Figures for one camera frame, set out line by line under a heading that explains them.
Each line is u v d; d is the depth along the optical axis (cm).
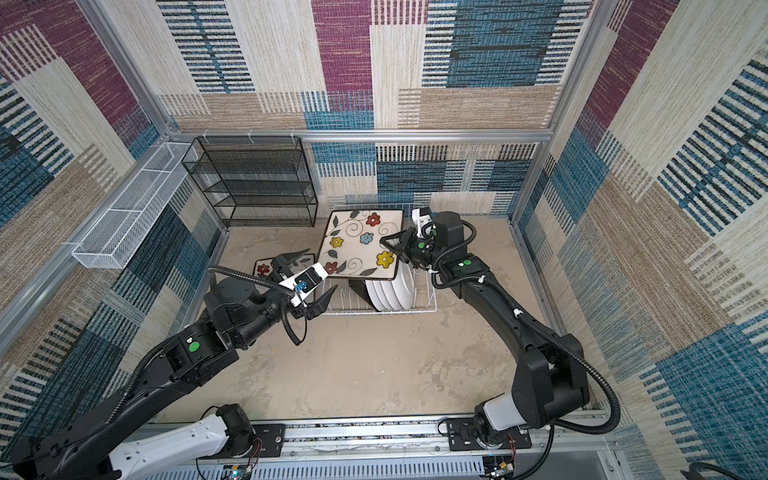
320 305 57
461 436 73
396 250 71
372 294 83
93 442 39
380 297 84
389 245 74
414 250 69
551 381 42
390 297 85
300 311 56
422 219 74
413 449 73
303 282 49
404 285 87
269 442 73
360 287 83
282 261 56
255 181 111
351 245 78
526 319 47
